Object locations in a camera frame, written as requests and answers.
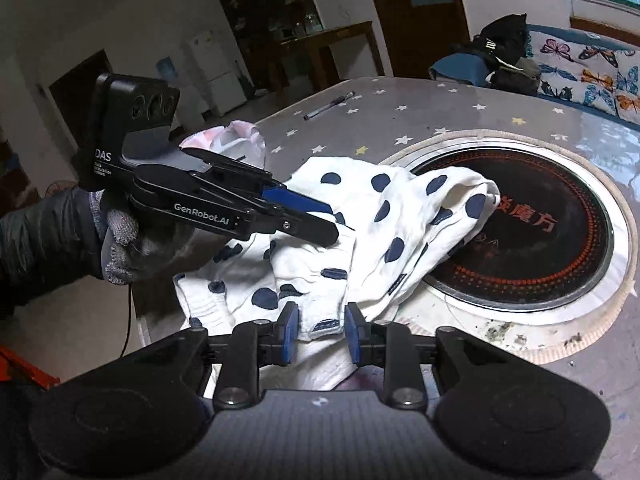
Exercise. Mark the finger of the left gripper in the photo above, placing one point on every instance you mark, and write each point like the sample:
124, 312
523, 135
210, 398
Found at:
309, 228
292, 200

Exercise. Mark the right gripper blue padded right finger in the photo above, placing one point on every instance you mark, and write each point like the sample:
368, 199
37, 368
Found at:
358, 335

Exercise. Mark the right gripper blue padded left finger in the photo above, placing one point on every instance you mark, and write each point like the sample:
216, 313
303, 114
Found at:
285, 334

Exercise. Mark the white navy polka dot pants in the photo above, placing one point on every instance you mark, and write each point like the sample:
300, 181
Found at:
393, 228

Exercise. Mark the black jacket forearm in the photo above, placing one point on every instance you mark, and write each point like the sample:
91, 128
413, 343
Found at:
49, 245

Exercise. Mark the black clothes pile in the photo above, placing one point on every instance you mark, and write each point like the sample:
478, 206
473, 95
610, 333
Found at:
502, 45

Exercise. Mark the grey gloved left hand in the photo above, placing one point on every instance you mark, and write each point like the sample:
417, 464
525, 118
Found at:
137, 246

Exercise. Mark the pink white cloth bag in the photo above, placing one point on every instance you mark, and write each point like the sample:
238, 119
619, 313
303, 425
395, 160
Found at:
224, 153

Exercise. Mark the black pen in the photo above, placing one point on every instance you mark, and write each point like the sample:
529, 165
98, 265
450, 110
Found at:
334, 103

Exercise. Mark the white refrigerator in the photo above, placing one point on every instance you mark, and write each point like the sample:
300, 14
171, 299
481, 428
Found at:
222, 89

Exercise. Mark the grey star tablecloth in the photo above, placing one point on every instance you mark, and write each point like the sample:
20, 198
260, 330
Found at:
443, 406

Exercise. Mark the dark wooden cabinet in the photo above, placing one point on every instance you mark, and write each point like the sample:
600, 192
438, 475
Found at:
280, 40

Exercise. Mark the round induction cooktop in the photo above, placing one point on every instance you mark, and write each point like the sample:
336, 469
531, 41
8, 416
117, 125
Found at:
555, 263

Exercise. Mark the blue sofa bench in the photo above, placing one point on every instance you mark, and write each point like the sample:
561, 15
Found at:
468, 67

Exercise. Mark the dark wooden door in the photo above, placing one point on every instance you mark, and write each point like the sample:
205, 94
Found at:
418, 33

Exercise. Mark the butterfly print pillow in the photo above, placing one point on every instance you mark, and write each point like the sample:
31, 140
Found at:
583, 73

